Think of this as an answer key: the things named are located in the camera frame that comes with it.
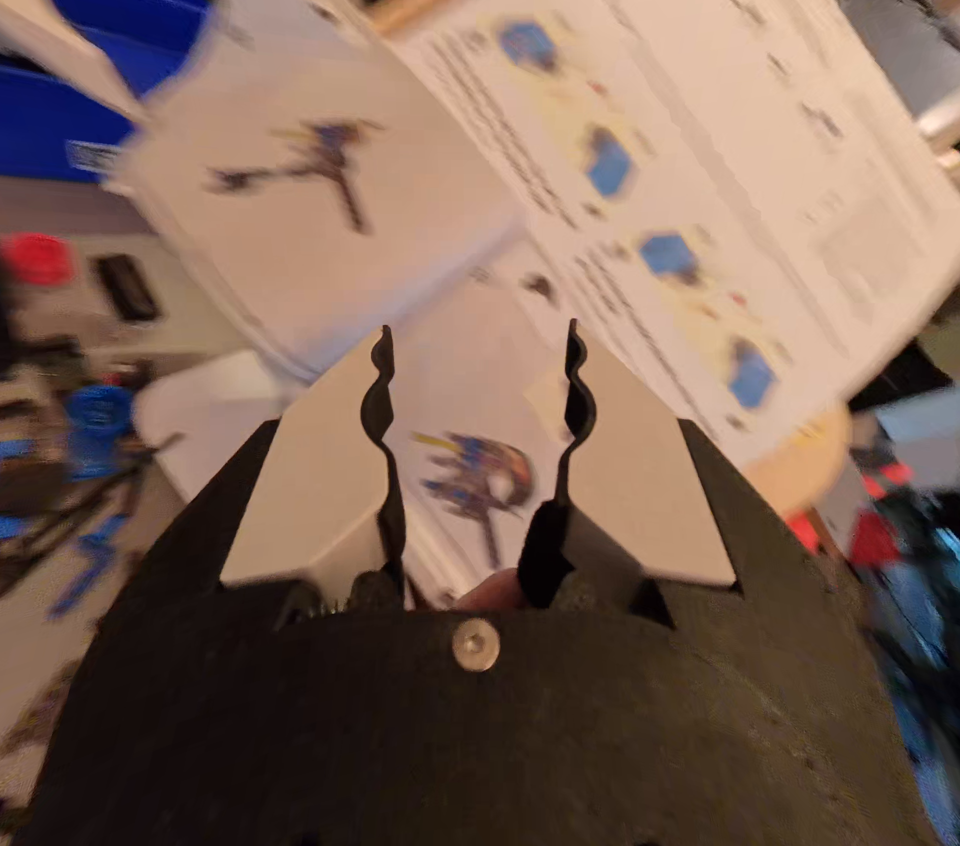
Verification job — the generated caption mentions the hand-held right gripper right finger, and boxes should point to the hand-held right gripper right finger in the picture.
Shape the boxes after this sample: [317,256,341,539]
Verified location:
[517,317,738,611]

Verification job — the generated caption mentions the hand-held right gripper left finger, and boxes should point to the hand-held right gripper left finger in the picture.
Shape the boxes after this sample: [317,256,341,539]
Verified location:
[217,324,408,611]

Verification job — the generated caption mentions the grey desk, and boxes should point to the grey desk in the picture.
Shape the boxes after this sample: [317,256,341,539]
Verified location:
[0,174,301,787]

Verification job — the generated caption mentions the white rounded board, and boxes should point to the white rounded board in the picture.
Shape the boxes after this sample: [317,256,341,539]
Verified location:
[133,349,316,502]

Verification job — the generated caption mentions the blue angled beam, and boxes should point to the blue angled beam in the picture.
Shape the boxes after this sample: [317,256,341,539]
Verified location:
[48,512,130,621]

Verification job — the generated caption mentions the blue toy wheel hub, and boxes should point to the blue toy wheel hub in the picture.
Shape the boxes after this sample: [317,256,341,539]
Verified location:
[63,384,138,481]

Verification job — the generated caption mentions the black curved panel piece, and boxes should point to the black curved panel piece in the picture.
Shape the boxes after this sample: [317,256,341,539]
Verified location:
[93,253,162,324]

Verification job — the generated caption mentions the scattered black toy beams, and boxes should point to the scattered black toy beams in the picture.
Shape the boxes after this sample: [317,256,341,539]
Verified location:
[0,328,185,600]

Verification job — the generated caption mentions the red toy wheel hub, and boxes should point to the red toy wheel hub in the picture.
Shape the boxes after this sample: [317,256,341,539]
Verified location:
[0,233,74,286]

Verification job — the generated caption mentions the blue storage bin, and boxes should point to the blue storage bin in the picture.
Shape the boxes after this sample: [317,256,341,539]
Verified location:
[0,0,219,183]

